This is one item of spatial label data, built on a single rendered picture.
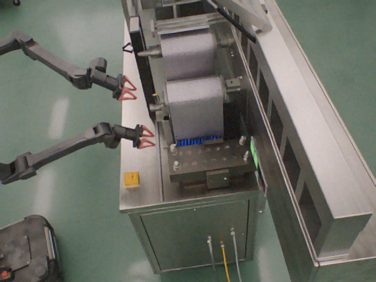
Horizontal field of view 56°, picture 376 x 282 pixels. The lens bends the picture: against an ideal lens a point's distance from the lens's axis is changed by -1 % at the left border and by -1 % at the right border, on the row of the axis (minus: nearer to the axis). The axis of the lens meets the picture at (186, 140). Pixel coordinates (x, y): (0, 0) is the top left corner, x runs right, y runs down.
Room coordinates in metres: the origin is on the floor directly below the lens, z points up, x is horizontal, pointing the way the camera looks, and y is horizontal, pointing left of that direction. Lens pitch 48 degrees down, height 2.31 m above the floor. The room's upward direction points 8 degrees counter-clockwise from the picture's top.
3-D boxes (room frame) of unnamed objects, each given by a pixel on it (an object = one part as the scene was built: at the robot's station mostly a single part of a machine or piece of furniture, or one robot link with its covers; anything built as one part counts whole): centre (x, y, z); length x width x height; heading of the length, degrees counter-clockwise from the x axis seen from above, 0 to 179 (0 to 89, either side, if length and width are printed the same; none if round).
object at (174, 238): (2.16, 0.00, 0.43); 2.52 x 0.64 x 0.86; 0
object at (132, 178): (1.06, 0.29, 0.91); 0.07 x 0.07 x 0.02; 0
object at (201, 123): (1.16, -0.07, 1.12); 0.23 x 0.01 x 0.18; 90
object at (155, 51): (1.47, 0.08, 1.33); 0.06 x 0.06 x 0.06; 0
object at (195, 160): (1.04, -0.10, 1.00); 0.40 x 0.16 x 0.06; 90
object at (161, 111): (1.25, 0.10, 1.05); 0.06 x 0.05 x 0.31; 90
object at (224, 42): (1.47, -0.24, 1.33); 0.07 x 0.07 x 0.07; 0
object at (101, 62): (1.26, 0.35, 1.42); 0.12 x 0.11 x 0.09; 86
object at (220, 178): (0.94, -0.12, 0.96); 0.10 x 0.03 x 0.11; 90
